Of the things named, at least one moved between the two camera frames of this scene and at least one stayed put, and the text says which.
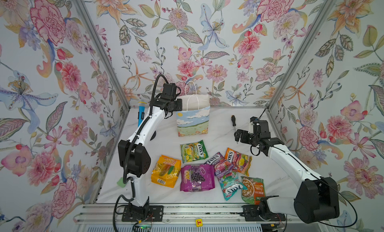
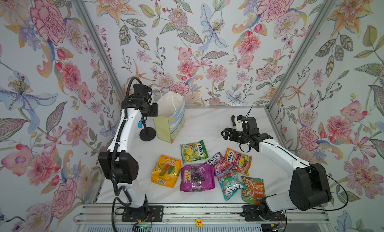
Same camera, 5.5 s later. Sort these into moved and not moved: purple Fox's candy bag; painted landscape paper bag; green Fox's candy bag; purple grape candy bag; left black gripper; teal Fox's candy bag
Moved: left black gripper; painted landscape paper bag
Not moved: green Fox's candy bag; purple grape candy bag; purple Fox's candy bag; teal Fox's candy bag
